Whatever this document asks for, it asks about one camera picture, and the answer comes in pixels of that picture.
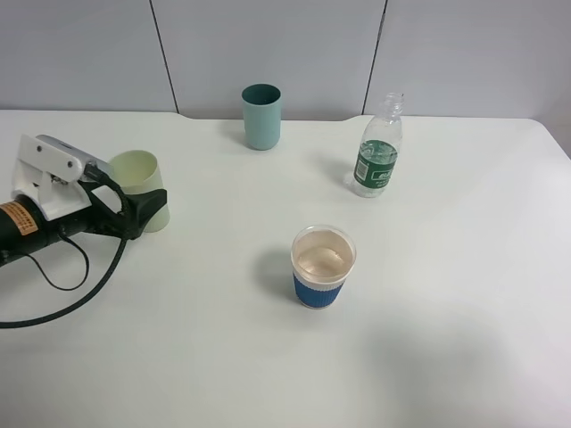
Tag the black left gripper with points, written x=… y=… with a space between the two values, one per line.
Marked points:
x=25 y=229

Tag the pale green plastic cup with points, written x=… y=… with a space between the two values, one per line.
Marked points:
x=136 y=172

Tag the clear water bottle green label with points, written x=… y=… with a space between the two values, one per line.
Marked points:
x=380 y=146

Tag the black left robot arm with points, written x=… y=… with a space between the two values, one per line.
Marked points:
x=25 y=230

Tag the teal plastic cup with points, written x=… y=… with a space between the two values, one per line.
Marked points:
x=262 y=113

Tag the blue sleeved clear cup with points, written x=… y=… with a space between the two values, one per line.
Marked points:
x=322 y=258

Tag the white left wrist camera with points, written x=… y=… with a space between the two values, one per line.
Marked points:
x=49 y=172

